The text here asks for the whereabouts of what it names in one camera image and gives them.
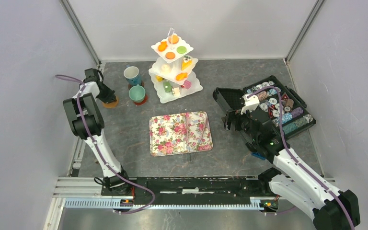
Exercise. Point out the cream cupcake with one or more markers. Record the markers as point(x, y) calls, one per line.
point(165, 69)

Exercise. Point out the green macaron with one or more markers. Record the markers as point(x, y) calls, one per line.
point(181, 50)

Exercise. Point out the white three-tier dessert stand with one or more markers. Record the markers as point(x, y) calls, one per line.
point(176, 65)

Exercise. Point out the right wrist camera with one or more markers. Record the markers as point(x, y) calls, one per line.
point(251, 102)

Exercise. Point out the pink metal tongs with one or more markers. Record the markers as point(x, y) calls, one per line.
point(198, 134)

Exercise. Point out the white and blue mug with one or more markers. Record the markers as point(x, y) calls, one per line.
point(132, 75)

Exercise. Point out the red round coaster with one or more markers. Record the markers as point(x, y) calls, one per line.
point(142, 102)

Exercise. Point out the orange round coaster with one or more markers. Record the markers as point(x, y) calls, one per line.
point(112, 104)

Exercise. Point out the blue toy brick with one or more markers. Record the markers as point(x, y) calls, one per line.
point(257, 155)

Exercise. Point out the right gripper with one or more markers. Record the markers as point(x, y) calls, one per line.
point(232, 115)

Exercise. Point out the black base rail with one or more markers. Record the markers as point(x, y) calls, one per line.
point(187, 191)

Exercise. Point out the purple chip stack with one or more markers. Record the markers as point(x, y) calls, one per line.
point(296, 112)

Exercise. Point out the green toy cake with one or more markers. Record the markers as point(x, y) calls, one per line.
point(167, 87)

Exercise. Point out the orange blue chip stack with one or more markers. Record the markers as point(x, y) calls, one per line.
point(262, 95)

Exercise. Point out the brown 100 chip stack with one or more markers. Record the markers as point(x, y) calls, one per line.
point(288, 107)

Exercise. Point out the green blue chip stack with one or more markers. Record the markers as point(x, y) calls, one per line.
point(299, 123)

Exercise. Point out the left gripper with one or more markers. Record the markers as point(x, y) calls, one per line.
point(111, 97)

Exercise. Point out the floral rectangular tray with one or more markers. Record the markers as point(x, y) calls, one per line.
point(167, 135)

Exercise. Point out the mint green cup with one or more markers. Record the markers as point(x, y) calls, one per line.
point(137, 93)

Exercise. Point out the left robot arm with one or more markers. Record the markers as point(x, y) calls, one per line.
point(86, 122)

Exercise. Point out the black poker chip case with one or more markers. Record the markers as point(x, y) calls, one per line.
point(261, 111)

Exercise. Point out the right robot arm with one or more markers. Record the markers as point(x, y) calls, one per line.
point(329, 207)

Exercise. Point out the light blue chip stack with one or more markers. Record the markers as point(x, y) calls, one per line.
point(284, 119)

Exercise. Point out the dark brown round coaster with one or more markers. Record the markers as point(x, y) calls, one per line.
point(141, 84)

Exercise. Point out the pink toy cake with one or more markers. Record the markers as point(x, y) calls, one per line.
point(186, 84)

